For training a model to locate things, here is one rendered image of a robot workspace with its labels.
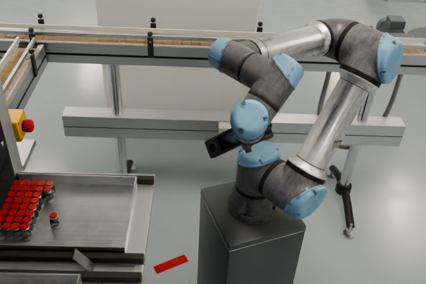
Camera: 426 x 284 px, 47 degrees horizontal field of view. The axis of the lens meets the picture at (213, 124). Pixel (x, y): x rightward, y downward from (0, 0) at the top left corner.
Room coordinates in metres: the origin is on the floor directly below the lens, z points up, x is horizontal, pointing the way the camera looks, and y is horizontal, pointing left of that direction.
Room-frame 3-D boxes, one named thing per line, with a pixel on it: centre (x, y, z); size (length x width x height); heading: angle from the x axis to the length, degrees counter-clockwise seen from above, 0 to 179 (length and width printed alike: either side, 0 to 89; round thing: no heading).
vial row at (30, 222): (0.92, 0.46, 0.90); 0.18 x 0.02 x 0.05; 2
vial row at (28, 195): (0.92, 0.49, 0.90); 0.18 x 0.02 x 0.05; 2
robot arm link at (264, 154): (1.08, -0.14, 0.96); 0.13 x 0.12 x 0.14; 45
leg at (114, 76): (1.87, 0.45, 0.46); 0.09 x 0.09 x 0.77; 2
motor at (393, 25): (2.13, -0.82, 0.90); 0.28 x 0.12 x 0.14; 2
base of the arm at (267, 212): (1.09, -0.13, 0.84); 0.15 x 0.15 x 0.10
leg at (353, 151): (1.92, -0.70, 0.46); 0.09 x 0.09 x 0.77; 2
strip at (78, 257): (0.76, 0.24, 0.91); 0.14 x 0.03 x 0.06; 92
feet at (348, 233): (1.92, -0.70, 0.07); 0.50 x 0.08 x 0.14; 2
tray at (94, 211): (0.92, 0.38, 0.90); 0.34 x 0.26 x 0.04; 92
